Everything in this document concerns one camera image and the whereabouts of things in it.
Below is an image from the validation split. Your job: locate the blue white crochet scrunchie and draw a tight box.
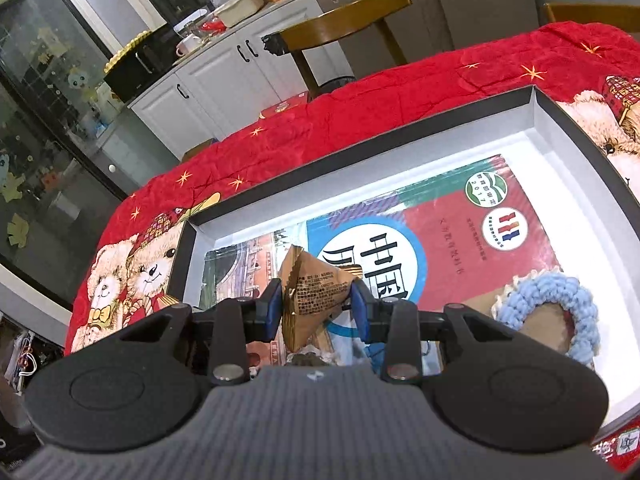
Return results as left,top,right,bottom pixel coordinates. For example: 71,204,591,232
490,268,600,368

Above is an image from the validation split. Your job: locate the red snack bar packet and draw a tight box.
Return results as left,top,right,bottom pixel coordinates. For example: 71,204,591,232
592,416,640,472

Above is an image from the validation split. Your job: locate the brown triangular snack packet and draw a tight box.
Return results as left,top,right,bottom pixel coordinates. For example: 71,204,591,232
279,245,361,352

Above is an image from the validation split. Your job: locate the colourful book in box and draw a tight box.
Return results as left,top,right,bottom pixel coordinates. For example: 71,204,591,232
198,154,564,369

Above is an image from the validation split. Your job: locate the black shallow cardboard box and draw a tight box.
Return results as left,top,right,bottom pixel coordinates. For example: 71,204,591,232
168,88,639,434

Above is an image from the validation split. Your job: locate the glass sliding door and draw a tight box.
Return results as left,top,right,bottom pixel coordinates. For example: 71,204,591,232
1,0,125,309

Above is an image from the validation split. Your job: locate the white kitchen cabinet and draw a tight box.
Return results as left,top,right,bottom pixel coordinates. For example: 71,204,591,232
129,0,322,158

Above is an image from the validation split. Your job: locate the red teddy bear blanket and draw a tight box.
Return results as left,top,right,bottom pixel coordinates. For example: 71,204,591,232
64,20,640,474

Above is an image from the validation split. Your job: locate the black microwave oven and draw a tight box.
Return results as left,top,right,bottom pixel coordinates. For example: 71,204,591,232
104,24,181,103

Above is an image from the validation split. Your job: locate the red gift box on floor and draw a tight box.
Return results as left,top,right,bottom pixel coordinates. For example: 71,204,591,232
258,91,309,119

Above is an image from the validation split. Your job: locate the white mug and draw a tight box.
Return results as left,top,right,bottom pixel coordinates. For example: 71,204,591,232
176,34,203,58

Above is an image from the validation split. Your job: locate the wooden chair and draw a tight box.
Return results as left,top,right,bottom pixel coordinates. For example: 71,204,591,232
262,0,412,102
542,3,640,34

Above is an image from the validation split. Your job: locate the beige plastic basin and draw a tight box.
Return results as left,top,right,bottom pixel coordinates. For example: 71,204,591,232
214,0,266,28

